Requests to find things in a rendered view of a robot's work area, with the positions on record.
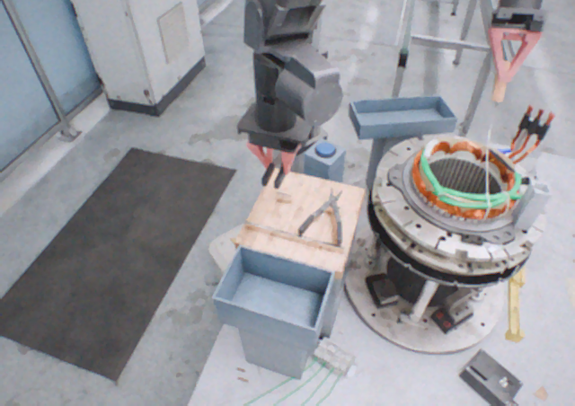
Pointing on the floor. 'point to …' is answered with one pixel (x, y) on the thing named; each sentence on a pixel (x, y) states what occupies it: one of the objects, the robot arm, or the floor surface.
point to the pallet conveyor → (453, 39)
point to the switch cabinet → (139, 36)
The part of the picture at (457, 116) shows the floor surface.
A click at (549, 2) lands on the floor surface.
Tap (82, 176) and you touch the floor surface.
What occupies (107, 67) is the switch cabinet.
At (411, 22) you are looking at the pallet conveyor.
